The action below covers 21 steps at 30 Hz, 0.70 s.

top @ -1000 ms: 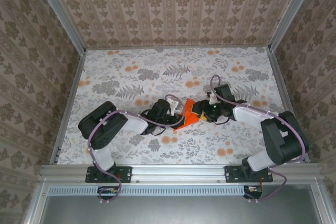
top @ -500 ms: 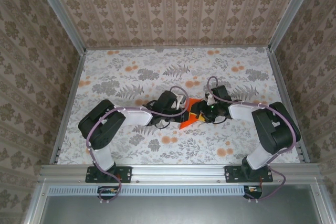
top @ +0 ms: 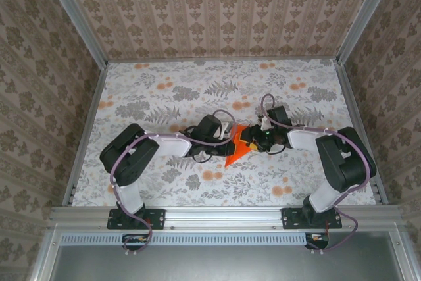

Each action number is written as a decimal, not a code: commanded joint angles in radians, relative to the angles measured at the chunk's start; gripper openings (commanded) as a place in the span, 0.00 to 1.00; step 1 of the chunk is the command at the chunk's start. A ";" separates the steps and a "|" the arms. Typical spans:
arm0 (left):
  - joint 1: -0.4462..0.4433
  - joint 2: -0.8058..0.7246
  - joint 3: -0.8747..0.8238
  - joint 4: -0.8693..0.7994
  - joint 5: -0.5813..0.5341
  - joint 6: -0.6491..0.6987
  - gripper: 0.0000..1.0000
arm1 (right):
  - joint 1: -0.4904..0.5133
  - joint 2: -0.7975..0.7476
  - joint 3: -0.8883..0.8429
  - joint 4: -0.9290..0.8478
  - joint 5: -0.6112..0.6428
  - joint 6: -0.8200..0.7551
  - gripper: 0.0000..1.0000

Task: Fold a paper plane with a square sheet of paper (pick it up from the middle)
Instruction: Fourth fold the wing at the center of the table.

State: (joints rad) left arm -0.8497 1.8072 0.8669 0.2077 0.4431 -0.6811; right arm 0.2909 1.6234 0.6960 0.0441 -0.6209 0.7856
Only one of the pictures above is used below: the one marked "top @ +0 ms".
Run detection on orange paper sheet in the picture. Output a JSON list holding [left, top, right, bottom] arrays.
[[224, 124, 260, 168]]

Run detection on floral patterned table cover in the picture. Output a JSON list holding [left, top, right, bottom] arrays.
[[70, 59, 378, 208]]

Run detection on grey metal panel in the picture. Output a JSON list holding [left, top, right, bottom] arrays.
[[49, 232, 409, 281]]

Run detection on black connector box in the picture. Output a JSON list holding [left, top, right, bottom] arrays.
[[304, 231, 330, 251], [122, 233, 153, 251]]

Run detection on left gripper thin black cable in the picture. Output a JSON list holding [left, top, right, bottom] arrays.
[[179, 125, 216, 164]]

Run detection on gripper thin black cable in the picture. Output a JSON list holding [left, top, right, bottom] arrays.
[[179, 125, 216, 164], [265, 141, 289, 156]]

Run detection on right gripper thin black cable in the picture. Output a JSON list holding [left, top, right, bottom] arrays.
[[265, 141, 289, 156]]

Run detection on long aluminium mounting rail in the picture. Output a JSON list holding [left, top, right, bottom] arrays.
[[49, 205, 403, 230]]

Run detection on aluminium frame bar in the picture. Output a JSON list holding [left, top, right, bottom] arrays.
[[107, 57, 339, 64], [334, 59, 389, 205], [62, 63, 109, 208]]

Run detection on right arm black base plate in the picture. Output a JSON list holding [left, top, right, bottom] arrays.
[[282, 207, 343, 230]]

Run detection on grey slotted cable duct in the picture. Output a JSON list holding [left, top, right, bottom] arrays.
[[61, 232, 309, 247]]

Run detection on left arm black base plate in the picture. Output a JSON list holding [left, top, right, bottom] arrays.
[[107, 207, 166, 230]]

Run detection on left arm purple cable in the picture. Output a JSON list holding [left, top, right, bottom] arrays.
[[110, 109, 237, 257]]

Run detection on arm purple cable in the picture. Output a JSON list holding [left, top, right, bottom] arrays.
[[110, 109, 237, 257], [260, 93, 378, 255]]

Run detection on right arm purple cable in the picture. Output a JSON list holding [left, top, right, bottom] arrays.
[[260, 93, 378, 255]]

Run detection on aluminium frame post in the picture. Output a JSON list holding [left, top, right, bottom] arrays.
[[337, 0, 404, 64], [37, 0, 109, 68]]

